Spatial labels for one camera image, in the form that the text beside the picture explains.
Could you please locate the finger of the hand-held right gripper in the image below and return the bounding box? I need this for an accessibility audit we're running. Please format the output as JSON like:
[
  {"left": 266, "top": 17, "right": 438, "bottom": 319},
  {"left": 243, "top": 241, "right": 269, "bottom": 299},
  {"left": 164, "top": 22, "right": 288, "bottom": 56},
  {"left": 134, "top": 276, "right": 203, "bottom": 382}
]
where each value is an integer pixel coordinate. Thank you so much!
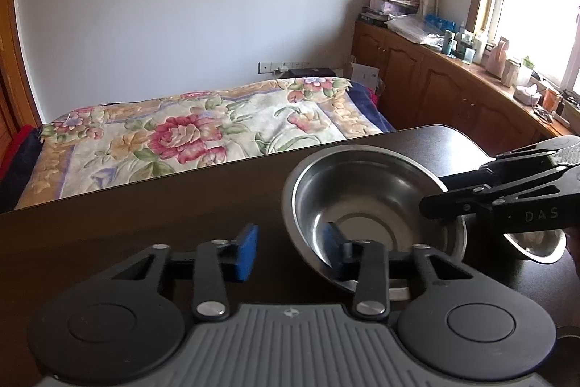
[
  {"left": 437, "top": 136, "right": 580, "bottom": 191},
  {"left": 419, "top": 165, "right": 580, "bottom": 220}
]

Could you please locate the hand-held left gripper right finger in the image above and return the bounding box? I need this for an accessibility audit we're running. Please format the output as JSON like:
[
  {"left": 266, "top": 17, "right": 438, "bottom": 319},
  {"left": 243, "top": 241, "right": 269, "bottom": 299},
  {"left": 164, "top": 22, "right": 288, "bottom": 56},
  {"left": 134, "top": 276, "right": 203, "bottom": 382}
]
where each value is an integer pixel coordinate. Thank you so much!
[{"left": 325, "top": 222, "right": 476, "bottom": 318}]

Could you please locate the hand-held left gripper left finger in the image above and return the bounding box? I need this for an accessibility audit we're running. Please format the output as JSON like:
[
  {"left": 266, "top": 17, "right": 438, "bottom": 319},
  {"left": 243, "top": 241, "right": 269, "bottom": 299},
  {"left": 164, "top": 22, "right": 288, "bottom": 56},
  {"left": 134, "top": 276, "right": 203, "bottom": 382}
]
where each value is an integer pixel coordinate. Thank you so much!
[{"left": 91, "top": 224, "right": 260, "bottom": 322}]

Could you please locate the small steel bowl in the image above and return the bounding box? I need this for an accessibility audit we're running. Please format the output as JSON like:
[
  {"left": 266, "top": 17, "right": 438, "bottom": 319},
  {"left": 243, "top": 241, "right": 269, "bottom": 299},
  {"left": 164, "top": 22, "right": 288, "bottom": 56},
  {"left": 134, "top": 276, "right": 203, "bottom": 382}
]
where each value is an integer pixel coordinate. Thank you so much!
[{"left": 503, "top": 228, "right": 567, "bottom": 264}]

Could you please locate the large steel bowl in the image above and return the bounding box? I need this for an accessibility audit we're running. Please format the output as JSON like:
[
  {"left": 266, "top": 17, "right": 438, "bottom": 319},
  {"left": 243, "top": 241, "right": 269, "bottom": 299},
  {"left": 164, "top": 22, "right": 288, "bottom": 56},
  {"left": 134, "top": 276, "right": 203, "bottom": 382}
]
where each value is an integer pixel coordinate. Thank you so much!
[{"left": 281, "top": 146, "right": 467, "bottom": 301}]

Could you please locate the white tissue pack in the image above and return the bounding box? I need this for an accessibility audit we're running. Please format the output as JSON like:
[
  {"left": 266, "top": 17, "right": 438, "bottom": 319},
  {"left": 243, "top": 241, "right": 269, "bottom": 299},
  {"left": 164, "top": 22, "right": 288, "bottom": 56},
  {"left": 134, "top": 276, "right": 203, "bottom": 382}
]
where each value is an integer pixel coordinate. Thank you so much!
[{"left": 512, "top": 82, "right": 543, "bottom": 107}]

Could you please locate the orange jar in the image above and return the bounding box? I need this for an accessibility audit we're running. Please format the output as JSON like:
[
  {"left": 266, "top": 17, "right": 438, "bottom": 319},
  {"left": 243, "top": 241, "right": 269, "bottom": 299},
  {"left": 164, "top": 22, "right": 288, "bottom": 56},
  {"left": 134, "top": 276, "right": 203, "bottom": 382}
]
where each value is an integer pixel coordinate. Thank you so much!
[{"left": 541, "top": 88, "right": 563, "bottom": 112}]

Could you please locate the pink bottle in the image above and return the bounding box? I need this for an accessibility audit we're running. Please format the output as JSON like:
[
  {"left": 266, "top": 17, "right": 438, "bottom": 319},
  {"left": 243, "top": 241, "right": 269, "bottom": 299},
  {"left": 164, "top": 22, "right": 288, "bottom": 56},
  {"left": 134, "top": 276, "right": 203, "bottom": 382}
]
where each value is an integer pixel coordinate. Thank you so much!
[{"left": 486, "top": 36, "right": 511, "bottom": 76}]

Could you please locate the floral blanket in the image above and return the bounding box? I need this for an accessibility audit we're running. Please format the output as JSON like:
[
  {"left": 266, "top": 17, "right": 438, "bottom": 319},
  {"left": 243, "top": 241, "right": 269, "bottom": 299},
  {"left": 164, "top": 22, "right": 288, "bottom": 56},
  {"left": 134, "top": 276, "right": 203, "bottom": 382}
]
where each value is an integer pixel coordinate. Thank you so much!
[{"left": 13, "top": 77, "right": 397, "bottom": 211}]

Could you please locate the wooden cabinet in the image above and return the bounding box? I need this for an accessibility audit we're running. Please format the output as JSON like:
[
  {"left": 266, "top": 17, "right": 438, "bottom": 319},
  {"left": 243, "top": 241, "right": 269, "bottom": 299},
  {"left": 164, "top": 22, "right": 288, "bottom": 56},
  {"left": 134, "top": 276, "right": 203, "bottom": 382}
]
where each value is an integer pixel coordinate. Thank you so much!
[{"left": 352, "top": 20, "right": 580, "bottom": 156}]

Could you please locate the white paper bag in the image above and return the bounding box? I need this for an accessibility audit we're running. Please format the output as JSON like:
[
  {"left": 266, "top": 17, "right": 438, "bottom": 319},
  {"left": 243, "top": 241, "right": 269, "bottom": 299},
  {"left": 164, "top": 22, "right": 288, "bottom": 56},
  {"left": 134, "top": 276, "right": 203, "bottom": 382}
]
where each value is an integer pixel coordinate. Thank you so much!
[{"left": 350, "top": 61, "right": 380, "bottom": 89}]

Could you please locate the row of blue bottles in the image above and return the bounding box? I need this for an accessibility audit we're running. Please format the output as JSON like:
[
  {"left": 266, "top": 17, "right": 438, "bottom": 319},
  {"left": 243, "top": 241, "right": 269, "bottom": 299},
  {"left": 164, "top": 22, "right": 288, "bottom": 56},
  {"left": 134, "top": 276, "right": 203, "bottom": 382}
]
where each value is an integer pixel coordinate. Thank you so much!
[{"left": 426, "top": 14, "right": 456, "bottom": 32}]

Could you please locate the clear plastic bag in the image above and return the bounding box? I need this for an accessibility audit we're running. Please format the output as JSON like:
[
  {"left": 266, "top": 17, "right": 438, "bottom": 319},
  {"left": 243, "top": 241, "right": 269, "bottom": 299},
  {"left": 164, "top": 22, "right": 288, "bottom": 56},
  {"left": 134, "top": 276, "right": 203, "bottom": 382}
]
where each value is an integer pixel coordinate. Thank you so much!
[{"left": 387, "top": 14, "right": 447, "bottom": 49}]

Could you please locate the black box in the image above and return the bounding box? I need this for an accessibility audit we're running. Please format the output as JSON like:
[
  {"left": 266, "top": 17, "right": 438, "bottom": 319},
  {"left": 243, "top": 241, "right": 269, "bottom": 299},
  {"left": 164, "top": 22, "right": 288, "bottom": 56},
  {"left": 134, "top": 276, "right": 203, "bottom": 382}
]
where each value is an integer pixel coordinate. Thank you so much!
[{"left": 289, "top": 68, "right": 336, "bottom": 78}]

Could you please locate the purple box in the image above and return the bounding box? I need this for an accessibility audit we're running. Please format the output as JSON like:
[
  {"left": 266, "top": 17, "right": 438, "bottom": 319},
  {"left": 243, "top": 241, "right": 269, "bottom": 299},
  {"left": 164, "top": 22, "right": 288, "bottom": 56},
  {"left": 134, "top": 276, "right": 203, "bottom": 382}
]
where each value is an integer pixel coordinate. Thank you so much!
[{"left": 369, "top": 0, "right": 416, "bottom": 16}]

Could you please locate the dark blue cloth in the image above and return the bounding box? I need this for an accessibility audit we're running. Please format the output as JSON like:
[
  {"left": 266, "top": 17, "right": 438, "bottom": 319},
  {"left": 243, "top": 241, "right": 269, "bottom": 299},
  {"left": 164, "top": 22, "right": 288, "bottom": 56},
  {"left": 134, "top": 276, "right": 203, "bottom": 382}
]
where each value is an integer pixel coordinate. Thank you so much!
[{"left": 0, "top": 128, "right": 44, "bottom": 213}]

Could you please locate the red cloth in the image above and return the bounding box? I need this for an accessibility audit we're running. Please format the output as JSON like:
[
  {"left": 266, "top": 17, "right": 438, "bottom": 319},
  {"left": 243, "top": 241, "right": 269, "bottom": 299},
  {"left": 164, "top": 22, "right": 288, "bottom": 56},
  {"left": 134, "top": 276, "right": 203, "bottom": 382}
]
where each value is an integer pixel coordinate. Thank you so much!
[{"left": 0, "top": 124, "right": 37, "bottom": 180}]

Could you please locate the wooden wardrobe door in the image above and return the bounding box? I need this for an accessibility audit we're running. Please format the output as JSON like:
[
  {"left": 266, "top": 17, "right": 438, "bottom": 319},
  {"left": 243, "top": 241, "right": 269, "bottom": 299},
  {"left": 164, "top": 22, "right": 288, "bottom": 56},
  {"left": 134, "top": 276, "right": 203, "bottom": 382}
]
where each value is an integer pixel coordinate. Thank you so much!
[{"left": 0, "top": 0, "right": 41, "bottom": 143}]

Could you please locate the white wall socket row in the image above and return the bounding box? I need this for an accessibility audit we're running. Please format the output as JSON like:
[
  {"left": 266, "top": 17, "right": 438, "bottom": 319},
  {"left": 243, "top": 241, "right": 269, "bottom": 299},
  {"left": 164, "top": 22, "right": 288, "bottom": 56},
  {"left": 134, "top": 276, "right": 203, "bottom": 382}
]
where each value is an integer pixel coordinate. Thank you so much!
[{"left": 258, "top": 59, "right": 313, "bottom": 75}]

